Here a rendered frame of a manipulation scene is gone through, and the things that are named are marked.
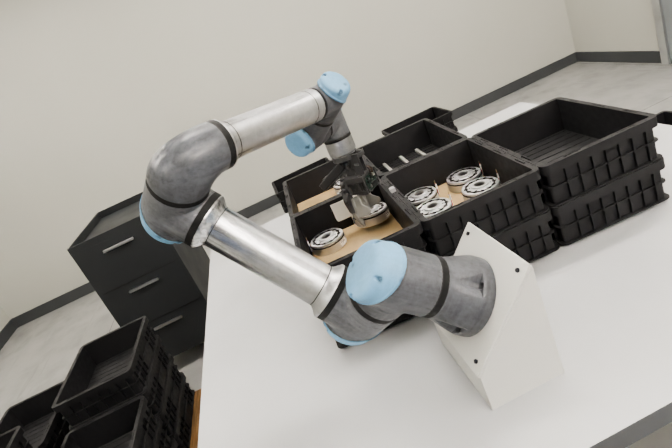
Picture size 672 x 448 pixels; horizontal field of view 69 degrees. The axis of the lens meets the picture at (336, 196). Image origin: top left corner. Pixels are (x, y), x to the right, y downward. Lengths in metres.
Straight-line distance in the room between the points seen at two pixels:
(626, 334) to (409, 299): 0.42
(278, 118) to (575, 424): 0.74
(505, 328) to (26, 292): 4.78
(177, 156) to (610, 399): 0.82
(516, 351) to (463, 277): 0.15
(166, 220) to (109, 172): 3.79
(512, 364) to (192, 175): 0.64
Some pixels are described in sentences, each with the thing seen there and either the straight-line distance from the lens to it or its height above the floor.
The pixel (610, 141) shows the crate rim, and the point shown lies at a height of 0.92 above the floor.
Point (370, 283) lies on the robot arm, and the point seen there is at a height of 1.00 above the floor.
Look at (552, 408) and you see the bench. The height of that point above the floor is 0.70.
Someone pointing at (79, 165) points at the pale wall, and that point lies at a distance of 4.77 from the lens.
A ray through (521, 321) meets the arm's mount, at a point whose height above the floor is 0.85.
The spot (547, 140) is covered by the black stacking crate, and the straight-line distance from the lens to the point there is 1.63.
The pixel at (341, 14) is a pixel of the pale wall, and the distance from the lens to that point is 4.64.
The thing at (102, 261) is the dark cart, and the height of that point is 0.77.
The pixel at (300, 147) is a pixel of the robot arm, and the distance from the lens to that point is 1.17.
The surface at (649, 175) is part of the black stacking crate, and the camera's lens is 1.40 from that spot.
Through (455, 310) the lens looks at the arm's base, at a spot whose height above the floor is 0.89.
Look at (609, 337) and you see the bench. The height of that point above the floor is 0.70.
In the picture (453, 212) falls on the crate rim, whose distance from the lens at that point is 1.14.
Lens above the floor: 1.43
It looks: 20 degrees down
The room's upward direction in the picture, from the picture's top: 24 degrees counter-clockwise
